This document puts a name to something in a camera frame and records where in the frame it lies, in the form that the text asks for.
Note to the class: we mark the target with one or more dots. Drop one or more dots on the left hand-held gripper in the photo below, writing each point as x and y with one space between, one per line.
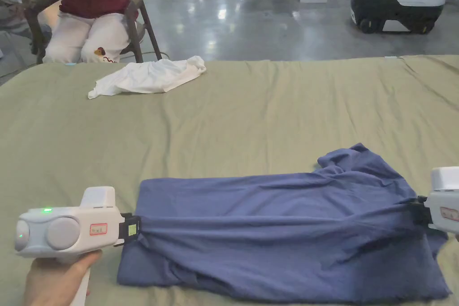
68 229

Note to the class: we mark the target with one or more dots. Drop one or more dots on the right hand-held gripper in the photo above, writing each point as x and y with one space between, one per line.
444 205

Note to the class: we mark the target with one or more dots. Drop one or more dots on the dark blue shirt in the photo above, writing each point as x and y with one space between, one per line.
287 227

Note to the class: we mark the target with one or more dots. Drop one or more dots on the person's left hand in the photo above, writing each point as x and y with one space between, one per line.
53 281

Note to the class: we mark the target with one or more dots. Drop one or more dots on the bed with pale green sheet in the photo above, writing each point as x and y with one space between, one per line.
229 130

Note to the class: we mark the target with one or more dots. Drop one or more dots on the white cloth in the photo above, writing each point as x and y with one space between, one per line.
150 78

